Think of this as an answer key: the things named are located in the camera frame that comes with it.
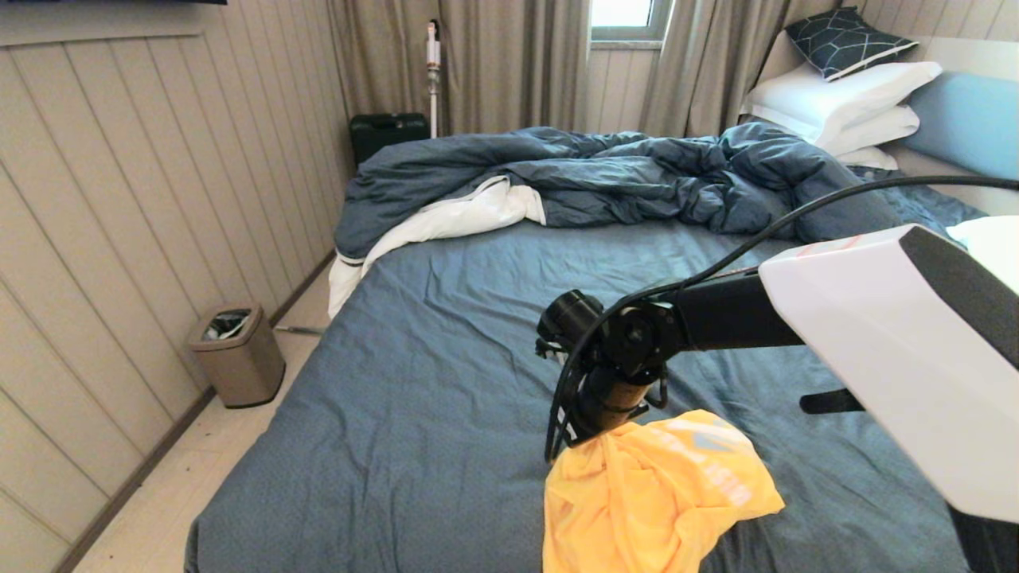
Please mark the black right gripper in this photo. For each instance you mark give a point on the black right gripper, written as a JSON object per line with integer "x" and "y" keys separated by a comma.
{"x": 613, "y": 402}

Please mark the yellow t-shirt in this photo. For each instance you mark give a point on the yellow t-shirt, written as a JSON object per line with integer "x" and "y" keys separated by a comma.
{"x": 637, "y": 493}

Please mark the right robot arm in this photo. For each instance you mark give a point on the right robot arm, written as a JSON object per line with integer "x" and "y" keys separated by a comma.
{"x": 876, "y": 334}

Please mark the dark blue bed sheet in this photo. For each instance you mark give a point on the dark blue bed sheet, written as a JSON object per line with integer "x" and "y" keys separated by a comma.
{"x": 446, "y": 358}

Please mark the crumpled dark blue duvet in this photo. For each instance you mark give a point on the crumpled dark blue duvet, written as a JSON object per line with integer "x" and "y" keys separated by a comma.
{"x": 637, "y": 173}

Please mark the white duvet lining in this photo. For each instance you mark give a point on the white duvet lining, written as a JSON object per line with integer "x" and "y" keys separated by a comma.
{"x": 446, "y": 222}

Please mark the thin metal rod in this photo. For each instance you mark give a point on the thin metal rod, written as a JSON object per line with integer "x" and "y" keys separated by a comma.
{"x": 298, "y": 329}

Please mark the narrow beige curtain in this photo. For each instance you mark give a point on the narrow beige curtain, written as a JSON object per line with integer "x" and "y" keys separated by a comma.
{"x": 700, "y": 64}

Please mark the dark green hard case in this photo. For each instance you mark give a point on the dark green hard case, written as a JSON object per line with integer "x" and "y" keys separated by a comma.
{"x": 386, "y": 134}

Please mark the small white pillow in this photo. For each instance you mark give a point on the small white pillow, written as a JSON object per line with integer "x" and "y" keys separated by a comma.
{"x": 868, "y": 158}

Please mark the wide beige curtain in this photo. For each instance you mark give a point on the wide beige curtain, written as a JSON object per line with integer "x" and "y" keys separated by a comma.
{"x": 509, "y": 64}

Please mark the brown metal trash bin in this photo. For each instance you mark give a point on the brown metal trash bin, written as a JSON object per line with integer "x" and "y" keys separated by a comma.
{"x": 239, "y": 368}

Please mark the white stick vacuum cleaner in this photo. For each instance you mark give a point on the white stick vacuum cleaner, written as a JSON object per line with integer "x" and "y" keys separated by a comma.
{"x": 433, "y": 70}

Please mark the flat white pillow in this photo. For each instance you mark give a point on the flat white pillow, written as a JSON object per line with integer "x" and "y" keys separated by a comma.
{"x": 876, "y": 130}

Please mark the large white pillow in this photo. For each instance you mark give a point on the large white pillow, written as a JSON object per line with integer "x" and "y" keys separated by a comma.
{"x": 836, "y": 94}

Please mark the dark geometric pattern cushion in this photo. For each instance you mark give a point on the dark geometric pattern cushion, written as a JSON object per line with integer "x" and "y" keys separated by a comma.
{"x": 845, "y": 41}

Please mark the light blue headboard pad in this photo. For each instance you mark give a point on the light blue headboard pad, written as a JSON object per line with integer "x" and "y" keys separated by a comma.
{"x": 971, "y": 126}

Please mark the window with grey frame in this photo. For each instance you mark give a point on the window with grey frame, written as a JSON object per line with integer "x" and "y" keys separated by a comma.
{"x": 621, "y": 13}

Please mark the beige headboard frame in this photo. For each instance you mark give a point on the beige headboard frame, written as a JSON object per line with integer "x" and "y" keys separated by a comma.
{"x": 971, "y": 54}

